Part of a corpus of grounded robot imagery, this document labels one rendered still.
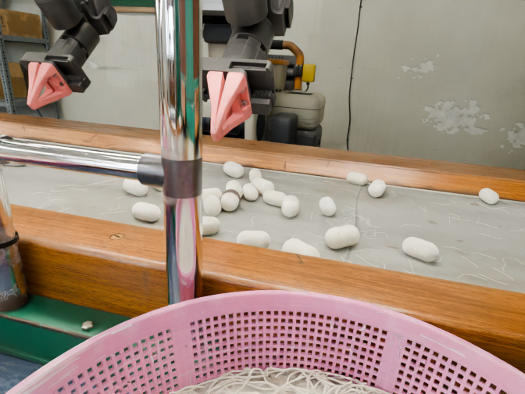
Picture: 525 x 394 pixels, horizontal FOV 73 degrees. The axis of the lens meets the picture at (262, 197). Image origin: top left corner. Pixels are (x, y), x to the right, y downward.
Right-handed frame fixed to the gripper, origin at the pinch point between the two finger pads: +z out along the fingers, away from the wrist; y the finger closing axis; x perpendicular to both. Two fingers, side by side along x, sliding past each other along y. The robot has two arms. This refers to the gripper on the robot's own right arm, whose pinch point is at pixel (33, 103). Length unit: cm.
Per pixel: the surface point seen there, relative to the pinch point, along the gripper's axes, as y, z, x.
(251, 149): 38.1, -1.7, 7.8
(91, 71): -145, -144, 130
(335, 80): 40, -149, 125
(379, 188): 59, 6, 2
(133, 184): 29.7, 15.6, -6.0
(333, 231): 54, 19, -9
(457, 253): 66, 17, -6
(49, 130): -2.5, -0.2, 7.7
